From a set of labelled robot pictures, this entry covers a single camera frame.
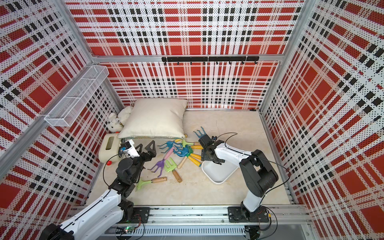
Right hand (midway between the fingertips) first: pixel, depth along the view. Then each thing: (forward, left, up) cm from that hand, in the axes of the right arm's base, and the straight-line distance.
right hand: (214, 157), depth 91 cm
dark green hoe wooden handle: (-13, +33, -2) cm, 36 cm away
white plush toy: (+25, +69, +5) cm, 73 cm away
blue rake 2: (+8, +24, -2) cm, 25 cm away
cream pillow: (+25, +40, +9) cm, 48 cm away
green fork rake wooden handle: (+10, +19, 0) cm, 21 cm away
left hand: (+1, +35, +15) cm, 38 cm away
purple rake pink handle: (-4, +34, -2) cm, 34 cm away
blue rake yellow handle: (+8, +11, -2) cm, 14 cm away
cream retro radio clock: (+3, +64, +7) cm, 64 cm away
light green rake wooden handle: (-7, +27, -2) cm, 28 cm away
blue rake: (+19, +8, -3) cm, 20 cm away
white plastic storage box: (-11, -1, 0) cm, 11 cm away
